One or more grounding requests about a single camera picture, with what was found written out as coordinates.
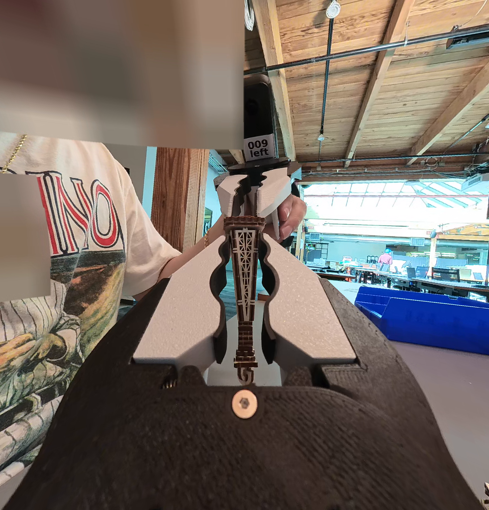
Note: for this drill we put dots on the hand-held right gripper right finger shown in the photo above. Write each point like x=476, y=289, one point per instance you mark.
x=308, y=318

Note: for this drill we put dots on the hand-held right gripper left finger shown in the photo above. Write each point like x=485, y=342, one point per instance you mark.
x=180, y=314

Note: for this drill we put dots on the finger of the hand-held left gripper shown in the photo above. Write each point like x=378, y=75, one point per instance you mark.
x=272, y=195
x=228, y=191

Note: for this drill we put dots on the wooden tower spire model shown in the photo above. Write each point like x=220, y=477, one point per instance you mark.
x=244, y=279

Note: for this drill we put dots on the grey desk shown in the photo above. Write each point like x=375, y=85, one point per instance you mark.
x=447, y=398

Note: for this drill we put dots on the person's left hand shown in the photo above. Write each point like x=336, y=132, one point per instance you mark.
x=294, y=215

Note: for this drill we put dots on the wooden pillar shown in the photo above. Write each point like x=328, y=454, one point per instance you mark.
x=180, y=199

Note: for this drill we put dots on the person's white printed t-shirt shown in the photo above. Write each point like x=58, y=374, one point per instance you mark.
x=89, y=279

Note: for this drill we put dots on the blue plastic bin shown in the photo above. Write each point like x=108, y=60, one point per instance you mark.
x=428, y=318

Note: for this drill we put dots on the black office chair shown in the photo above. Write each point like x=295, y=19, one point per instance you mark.
x=446, y=274

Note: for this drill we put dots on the ceiling projector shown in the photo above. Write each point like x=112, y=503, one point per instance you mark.
x=479, y=180

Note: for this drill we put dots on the black ceiling track fixture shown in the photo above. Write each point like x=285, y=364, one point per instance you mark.
x=473, y=40

